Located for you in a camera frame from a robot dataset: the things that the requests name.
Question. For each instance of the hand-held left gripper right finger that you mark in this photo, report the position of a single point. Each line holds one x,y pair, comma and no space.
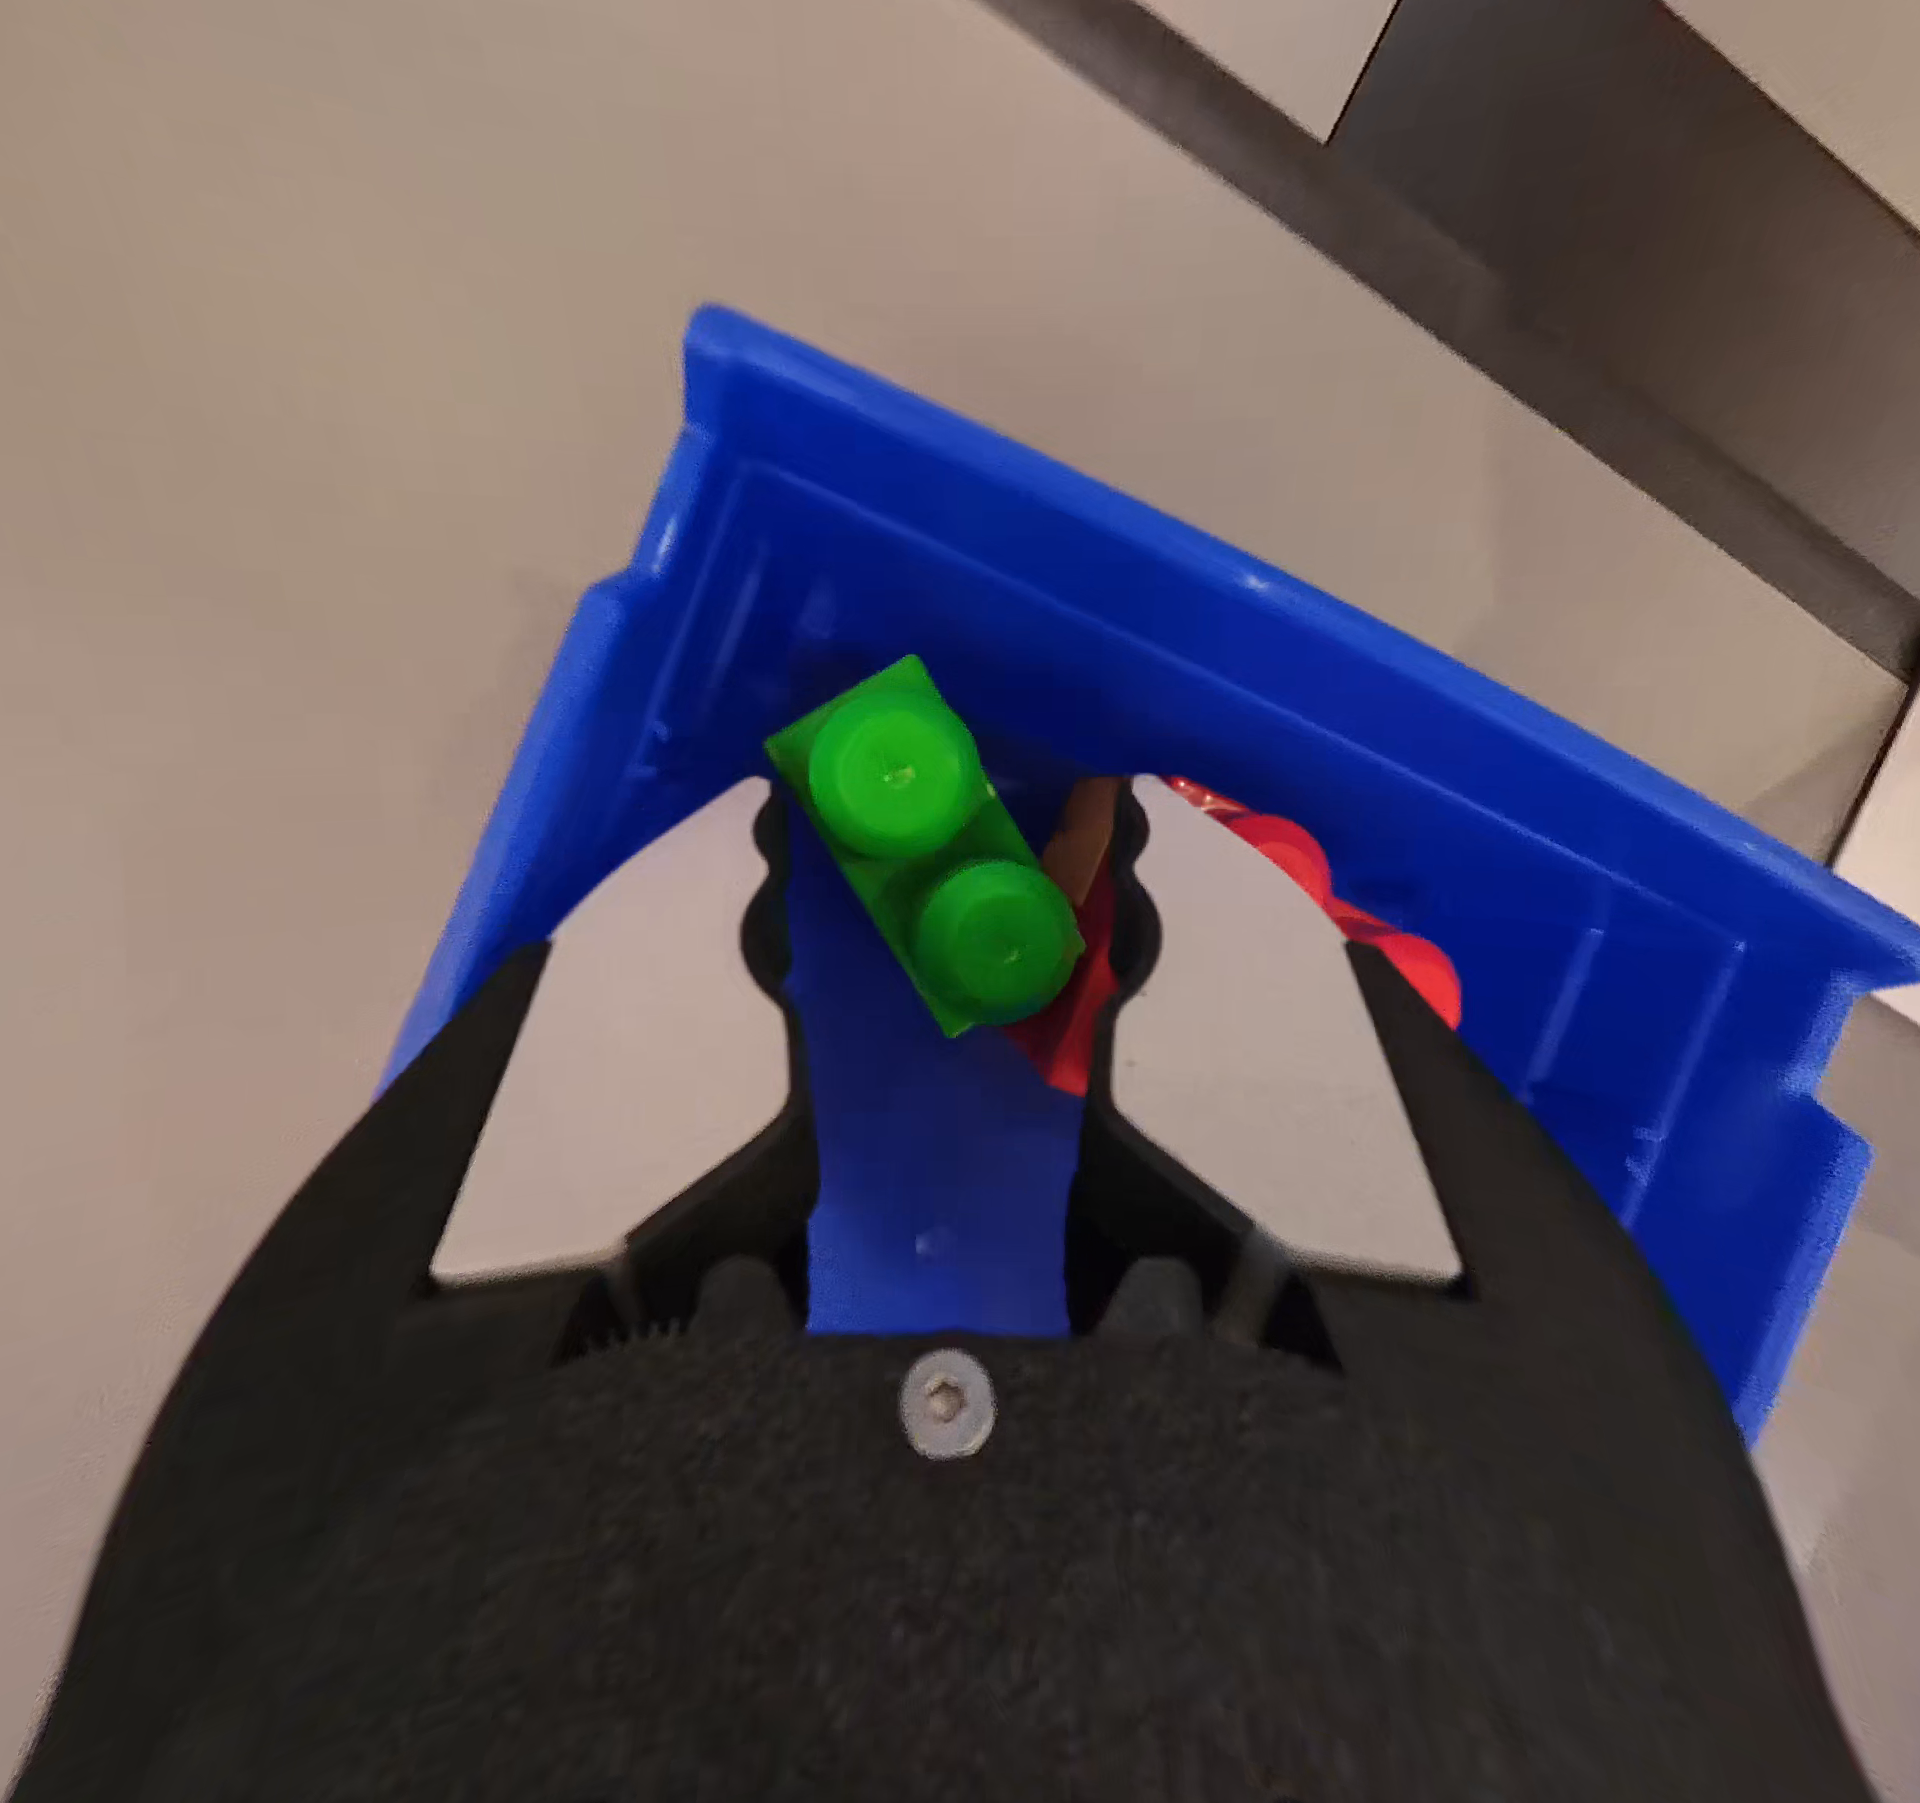
1276,1084

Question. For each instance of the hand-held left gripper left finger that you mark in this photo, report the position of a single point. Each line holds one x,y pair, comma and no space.
631,1067

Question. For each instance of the red two-stud toy block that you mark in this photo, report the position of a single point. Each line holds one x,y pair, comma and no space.
1282,859

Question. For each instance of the blue plastic bin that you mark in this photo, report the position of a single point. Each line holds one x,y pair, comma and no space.
1575,933

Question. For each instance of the green two-stud toy block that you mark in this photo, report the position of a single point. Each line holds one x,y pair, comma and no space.
900,814

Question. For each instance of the grey desk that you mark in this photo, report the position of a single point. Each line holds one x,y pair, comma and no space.
301,333

